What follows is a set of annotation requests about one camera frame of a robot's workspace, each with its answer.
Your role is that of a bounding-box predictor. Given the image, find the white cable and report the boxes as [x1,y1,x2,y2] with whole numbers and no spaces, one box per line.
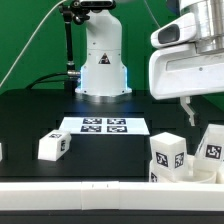
[0,0,68,88]

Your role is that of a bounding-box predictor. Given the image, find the white L-shaped fence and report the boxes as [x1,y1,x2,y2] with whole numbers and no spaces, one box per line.
[0,163,224,212]

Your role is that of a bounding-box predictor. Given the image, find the white block at left edge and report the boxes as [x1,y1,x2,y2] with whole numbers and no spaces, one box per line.
[0,142,3,162]

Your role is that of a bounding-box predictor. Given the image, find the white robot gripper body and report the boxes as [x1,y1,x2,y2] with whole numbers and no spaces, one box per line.
[149,13,224,99]

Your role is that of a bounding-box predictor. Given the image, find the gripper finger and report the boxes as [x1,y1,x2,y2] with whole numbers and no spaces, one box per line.
[180,96,199,126]

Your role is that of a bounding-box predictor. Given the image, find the white marker sheet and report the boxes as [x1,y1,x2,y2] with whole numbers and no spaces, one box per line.
[59,117,149,135]

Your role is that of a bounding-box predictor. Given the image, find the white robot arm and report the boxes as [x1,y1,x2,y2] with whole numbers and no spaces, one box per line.
[70,0,224,124]

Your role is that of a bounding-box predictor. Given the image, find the black cable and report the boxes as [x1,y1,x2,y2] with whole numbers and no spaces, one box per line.
[25,72,70,90]

